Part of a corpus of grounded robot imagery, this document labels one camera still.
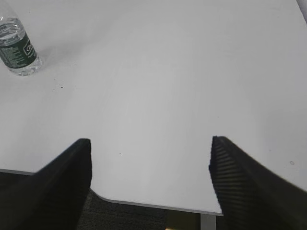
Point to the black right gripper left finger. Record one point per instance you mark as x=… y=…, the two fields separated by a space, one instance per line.
x=53 y=197

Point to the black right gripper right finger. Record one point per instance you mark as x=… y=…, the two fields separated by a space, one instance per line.
x=250 y=196

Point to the clear green-label water bottle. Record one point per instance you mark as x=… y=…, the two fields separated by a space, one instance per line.
x=16 y=50

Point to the grey table leg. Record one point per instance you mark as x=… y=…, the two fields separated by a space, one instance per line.
x=208 y=222

